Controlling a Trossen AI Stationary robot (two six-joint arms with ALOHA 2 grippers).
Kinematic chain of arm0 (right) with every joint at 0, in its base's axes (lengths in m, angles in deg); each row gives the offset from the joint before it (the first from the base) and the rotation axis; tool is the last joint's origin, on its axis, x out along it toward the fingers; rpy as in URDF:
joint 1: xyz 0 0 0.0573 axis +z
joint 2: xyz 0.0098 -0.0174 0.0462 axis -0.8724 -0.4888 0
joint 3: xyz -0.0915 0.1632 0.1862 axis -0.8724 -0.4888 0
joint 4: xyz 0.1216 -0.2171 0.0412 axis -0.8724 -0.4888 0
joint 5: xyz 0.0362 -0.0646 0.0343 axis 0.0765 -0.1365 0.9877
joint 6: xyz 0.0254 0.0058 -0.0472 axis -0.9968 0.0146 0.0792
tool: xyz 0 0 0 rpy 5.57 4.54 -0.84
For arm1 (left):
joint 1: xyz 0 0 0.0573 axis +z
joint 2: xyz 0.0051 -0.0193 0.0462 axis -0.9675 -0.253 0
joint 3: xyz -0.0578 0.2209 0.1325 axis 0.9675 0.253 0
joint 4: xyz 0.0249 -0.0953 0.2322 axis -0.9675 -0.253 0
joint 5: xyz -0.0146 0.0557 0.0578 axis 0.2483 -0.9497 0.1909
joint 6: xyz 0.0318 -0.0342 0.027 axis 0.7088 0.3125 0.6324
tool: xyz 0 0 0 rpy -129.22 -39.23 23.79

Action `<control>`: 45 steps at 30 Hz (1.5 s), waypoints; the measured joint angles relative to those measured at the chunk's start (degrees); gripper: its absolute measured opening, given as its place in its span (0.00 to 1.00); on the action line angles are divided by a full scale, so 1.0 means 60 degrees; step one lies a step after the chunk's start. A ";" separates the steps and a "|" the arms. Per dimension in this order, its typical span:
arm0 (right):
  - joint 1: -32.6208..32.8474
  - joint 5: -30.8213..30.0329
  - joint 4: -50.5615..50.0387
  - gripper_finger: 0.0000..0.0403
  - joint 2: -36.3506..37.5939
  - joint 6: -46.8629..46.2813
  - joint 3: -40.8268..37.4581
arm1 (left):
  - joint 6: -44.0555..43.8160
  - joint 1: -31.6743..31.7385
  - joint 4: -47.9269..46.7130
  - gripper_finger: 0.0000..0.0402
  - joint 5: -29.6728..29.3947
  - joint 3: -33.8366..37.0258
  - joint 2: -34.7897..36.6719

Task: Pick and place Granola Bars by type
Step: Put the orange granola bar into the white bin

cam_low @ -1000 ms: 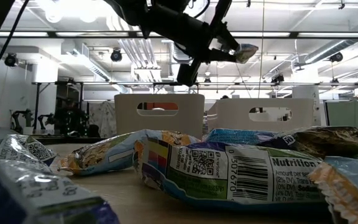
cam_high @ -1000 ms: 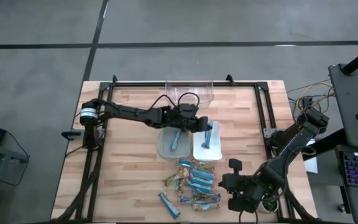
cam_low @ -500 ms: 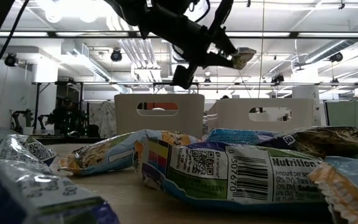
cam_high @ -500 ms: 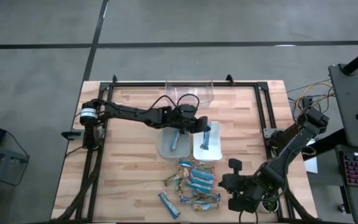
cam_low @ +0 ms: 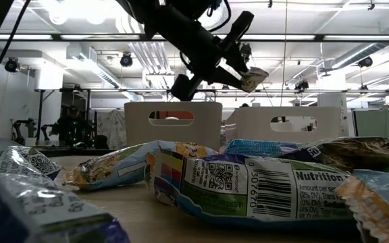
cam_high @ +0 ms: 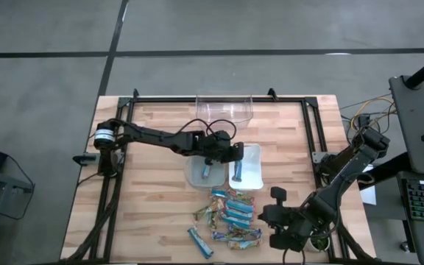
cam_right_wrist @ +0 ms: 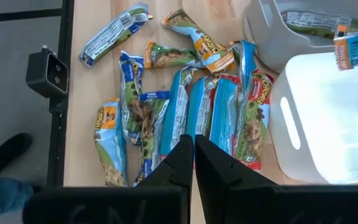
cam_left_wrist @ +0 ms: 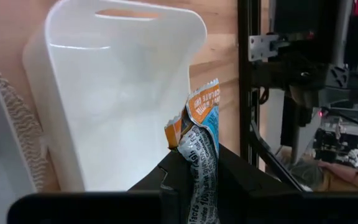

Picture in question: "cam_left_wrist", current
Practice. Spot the black diagonal beam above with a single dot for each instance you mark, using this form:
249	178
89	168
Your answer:
353	119

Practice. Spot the black aluminium table frame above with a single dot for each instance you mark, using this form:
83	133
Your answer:
243	93

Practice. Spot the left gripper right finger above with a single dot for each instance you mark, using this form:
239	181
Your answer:
241	177

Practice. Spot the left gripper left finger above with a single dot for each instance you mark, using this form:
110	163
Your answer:
172	180

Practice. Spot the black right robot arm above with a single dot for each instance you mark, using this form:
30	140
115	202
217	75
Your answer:
303	71

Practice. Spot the silver metal bracket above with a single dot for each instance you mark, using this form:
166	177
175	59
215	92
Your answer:
259	46

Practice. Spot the white plastic bin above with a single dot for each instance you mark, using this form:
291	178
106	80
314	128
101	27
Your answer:
120	109

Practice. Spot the orange green granola bar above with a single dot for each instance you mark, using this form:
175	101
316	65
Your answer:
202	161

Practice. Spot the person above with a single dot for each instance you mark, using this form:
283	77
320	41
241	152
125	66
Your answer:
340	171

